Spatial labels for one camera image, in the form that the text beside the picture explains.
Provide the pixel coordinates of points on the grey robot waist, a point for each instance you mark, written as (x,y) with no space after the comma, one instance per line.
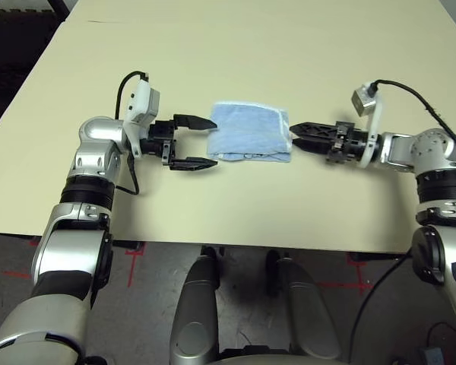
(270,357)

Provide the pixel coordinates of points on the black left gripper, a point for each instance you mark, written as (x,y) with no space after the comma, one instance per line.
(157,138)

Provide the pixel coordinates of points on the blue grey adapter box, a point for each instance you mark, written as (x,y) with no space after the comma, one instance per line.
(433,355)

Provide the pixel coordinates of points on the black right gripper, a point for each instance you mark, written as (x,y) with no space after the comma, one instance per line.
(347,144)

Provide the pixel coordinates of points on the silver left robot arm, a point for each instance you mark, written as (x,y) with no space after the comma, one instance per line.
(76,213)

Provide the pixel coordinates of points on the grey left robot leg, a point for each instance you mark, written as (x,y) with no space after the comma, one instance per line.
(194,304)

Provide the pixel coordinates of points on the grey robot leg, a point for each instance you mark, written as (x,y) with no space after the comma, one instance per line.
(308,311)
(194,304)

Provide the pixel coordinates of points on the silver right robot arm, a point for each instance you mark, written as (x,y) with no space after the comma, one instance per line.
(433,182)

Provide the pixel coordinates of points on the grey right robot leg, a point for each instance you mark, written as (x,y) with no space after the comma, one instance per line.
(308,311)

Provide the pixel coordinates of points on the light blue towel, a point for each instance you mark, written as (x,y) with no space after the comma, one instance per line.
(247,129)

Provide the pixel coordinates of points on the red floor tape cross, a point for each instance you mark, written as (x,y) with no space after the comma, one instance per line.
(359,279)
(133,262)

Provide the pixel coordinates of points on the black foam floor mat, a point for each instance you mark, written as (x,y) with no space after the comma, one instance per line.
(11,53)

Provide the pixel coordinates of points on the black metal frame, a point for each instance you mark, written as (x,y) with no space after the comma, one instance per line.
(62,5)

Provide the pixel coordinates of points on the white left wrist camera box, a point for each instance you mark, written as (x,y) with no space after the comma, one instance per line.
(140,108)

